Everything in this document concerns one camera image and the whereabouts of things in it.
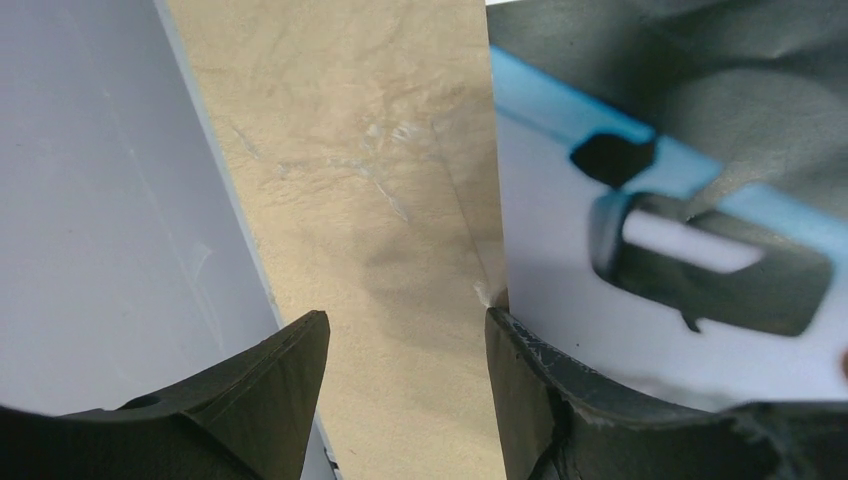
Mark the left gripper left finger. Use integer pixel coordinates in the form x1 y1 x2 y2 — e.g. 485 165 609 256
1 311 330 479

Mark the printed photo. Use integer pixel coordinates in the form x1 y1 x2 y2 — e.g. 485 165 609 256
486 1 847 410

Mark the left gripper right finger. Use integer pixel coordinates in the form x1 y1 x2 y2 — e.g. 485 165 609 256
485 308 847 479

